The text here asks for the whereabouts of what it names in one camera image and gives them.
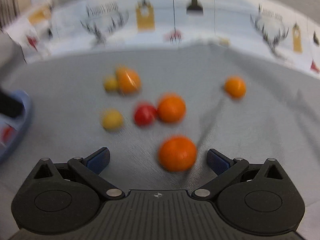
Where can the orange kumquat front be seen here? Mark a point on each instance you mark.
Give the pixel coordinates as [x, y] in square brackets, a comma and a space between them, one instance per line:
[177, 154]

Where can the light blue plastic plate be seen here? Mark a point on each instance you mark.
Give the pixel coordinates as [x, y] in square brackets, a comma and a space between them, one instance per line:
[20, 125]

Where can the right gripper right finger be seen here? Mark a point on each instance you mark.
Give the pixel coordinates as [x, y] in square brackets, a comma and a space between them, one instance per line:
[227, 171]

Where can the yellow-green fruit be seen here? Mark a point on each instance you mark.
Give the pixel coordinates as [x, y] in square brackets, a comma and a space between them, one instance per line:
[112, 120]
[111, 84]

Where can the orange kumquat with stem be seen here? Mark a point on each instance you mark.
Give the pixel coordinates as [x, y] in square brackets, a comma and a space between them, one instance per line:
[128, 80]

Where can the deer print white cloth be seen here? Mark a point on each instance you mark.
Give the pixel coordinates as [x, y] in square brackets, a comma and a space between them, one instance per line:
[266, 28]

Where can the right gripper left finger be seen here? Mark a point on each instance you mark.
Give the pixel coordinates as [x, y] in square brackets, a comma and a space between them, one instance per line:
[87, 170]

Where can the grey cloth mat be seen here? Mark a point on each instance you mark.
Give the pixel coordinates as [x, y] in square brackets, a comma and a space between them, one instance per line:
[278, 117]

